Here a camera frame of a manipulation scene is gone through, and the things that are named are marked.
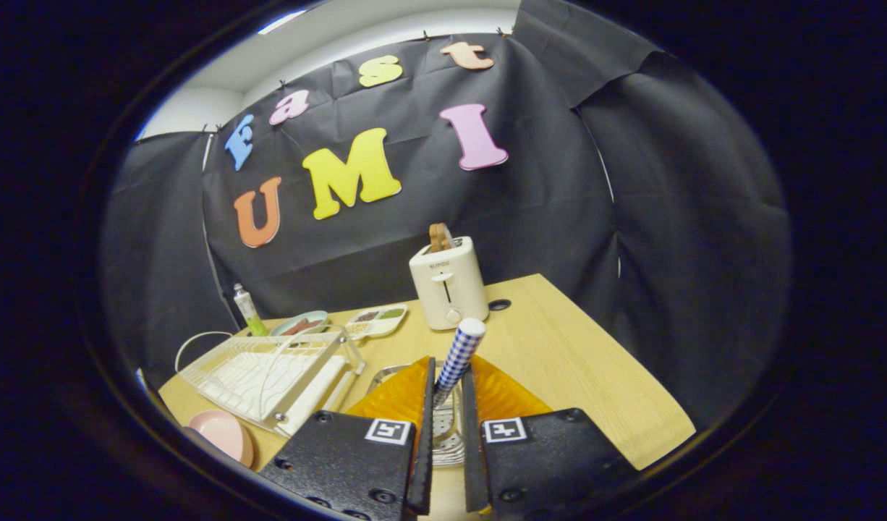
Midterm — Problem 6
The pink plate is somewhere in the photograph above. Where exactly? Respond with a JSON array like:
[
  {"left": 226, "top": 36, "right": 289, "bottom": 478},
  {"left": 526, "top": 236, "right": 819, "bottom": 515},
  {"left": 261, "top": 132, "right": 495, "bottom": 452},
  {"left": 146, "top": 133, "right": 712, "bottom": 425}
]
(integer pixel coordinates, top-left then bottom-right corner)
[{"left": 188, "top": 410, "right": 255, "bottom": 469}]

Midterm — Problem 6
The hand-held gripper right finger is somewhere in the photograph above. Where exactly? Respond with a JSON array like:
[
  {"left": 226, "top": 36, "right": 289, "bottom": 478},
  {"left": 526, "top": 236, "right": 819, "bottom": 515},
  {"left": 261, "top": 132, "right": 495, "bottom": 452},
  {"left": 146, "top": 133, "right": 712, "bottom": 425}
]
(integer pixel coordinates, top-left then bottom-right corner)
[{"left": 460, "top": 355, "right": 636, "bottom": 516}]

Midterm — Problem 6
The white toaster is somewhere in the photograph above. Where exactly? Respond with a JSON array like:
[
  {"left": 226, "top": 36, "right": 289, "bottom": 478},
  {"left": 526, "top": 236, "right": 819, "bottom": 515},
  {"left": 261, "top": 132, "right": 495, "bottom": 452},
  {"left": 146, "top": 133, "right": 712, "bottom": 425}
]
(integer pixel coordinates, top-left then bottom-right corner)
[{"left": 408, "top": 236, "right": 490, "bottom": 331}]

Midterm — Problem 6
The clear bottle with green liquid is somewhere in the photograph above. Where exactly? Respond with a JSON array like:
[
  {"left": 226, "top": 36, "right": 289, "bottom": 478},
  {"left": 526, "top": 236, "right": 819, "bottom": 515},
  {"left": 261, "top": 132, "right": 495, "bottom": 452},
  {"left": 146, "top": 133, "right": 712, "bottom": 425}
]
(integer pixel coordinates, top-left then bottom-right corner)
[{"left": 233, "top": 283, "right": 268, "bottom": 337}]

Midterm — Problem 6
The light green plate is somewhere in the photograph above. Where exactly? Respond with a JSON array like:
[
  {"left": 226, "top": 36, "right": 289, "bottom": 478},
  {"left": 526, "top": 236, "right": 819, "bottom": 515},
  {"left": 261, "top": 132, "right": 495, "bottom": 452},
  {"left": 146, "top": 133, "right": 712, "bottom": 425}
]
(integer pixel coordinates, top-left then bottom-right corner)
[{"left": 270, "top": 310, "right": 330, "bottom": 338}]

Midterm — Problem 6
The white wire dish rack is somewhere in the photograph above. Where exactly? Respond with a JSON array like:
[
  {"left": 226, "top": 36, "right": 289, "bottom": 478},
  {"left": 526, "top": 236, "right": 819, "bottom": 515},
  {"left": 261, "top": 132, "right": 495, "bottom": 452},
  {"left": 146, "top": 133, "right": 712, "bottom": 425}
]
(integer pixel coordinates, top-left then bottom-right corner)
[{"left": 174, "top": 329, "right": 366, "bottom": 439}]

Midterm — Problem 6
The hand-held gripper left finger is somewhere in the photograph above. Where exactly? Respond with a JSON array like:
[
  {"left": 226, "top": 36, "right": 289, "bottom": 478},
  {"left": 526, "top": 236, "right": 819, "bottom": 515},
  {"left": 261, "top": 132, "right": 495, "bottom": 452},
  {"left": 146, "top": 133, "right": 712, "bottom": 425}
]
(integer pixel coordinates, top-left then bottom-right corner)
[{"left": 259, "top": 356, "right": 437, "bottom": 518}]

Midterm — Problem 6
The white divided tray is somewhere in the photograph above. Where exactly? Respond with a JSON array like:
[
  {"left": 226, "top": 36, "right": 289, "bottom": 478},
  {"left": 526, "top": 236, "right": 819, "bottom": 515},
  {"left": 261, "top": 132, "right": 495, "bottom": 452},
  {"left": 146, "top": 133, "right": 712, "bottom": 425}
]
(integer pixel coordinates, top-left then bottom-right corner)
[{"left": 344, "top": 304, "right": 409, "bottom": 341}]

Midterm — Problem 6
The spoon with blue checkered handle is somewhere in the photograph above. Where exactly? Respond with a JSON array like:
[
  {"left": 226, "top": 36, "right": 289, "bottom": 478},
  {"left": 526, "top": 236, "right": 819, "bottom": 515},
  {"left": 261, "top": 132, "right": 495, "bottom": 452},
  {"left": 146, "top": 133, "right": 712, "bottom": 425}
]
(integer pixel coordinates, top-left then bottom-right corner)
[{"left": 433, "top": 317, "right": 488, "bottom": 410}]

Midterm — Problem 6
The metal wire basket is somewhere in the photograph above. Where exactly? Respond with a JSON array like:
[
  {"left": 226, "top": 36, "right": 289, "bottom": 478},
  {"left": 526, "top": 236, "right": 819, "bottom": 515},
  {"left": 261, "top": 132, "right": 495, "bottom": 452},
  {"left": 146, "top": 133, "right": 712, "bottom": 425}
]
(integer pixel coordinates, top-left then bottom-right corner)
[{"left": 364, "top": 362, "right": 473, "bottom": 467}]

